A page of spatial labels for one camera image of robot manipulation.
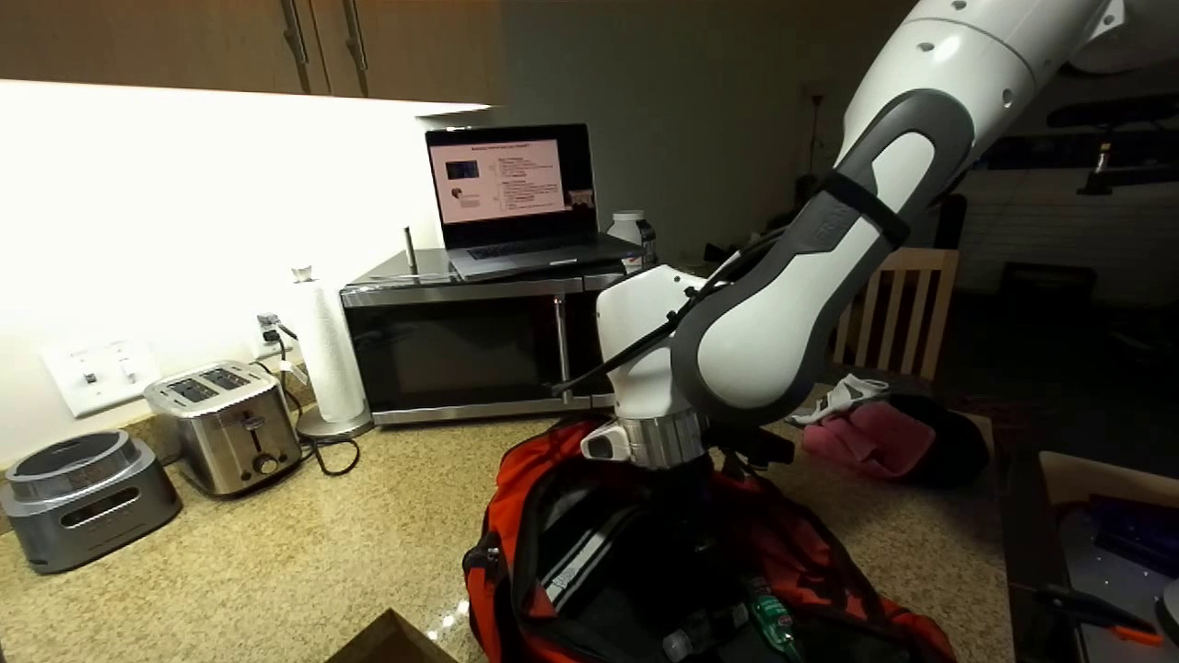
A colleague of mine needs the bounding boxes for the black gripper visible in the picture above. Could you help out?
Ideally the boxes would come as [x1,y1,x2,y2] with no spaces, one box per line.
[638,457,765,616]

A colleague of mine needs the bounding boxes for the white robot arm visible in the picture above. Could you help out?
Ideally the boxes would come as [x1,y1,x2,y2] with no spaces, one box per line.
[573,0,1131,471]

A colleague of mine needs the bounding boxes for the green packet in bag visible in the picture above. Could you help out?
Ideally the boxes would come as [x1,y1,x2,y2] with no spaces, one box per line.
[745,588,805,663]

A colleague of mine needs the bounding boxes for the red black backpack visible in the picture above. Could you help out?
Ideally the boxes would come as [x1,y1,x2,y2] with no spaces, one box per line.
[465,415,957,663]

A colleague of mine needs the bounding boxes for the pink cloth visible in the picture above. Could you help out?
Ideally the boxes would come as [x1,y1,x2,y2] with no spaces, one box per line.
[885,407,935,480]

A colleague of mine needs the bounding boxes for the brown box corner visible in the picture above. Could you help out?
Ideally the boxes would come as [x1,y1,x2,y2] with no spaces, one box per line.
[327,608,455,663]

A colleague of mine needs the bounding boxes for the wooden chair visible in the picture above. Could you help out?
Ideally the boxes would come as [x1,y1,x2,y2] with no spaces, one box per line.
[832,245,957,383]

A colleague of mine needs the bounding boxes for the stainless steel microwave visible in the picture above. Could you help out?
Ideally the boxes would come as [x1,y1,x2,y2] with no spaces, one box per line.
[337,255,621,427]

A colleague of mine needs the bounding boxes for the white paper towel roll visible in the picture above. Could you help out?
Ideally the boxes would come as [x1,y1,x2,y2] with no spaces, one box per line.
[292,265,367,438]

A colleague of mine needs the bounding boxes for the open laptop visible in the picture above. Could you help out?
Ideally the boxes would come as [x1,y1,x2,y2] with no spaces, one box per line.
[427,120,642,280]

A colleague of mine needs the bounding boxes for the tray with tools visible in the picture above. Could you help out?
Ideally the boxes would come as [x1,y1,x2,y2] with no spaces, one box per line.
[1040,453,1179,663]

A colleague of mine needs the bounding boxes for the silver toaster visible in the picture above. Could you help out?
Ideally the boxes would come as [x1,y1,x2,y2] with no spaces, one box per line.
[144,363,300,497]

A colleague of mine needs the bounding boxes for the wooden upper cabinets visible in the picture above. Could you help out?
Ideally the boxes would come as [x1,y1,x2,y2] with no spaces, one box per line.
[0,0,499,104]

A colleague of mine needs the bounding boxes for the grey round appliance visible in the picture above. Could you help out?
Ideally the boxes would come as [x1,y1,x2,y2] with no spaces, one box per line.
[4,430,181,574]

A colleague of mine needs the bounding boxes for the black toaster cable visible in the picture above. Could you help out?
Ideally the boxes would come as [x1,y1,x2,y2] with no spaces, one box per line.
[280,363,367,482]

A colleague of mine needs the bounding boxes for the white wall outlet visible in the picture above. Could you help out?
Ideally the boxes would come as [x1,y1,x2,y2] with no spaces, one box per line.
[44,338,159,415]

